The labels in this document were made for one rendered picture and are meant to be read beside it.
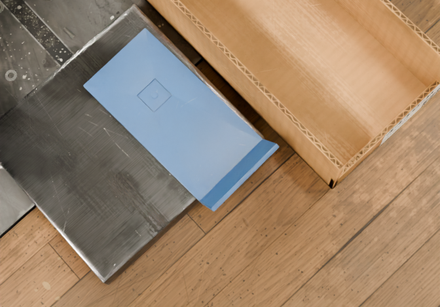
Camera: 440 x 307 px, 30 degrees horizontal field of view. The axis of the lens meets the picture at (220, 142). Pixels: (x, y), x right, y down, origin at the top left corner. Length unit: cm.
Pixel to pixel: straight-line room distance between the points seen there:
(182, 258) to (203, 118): 11
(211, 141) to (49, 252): 16
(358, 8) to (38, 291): 34
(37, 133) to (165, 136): 10
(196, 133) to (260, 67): 8
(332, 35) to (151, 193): 20
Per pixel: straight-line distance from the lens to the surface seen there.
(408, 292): 66
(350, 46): 70
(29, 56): 72
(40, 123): 68
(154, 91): 67
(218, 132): 65
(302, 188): 66
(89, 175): 66
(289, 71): 69
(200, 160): 65
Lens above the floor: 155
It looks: 75 degrees down
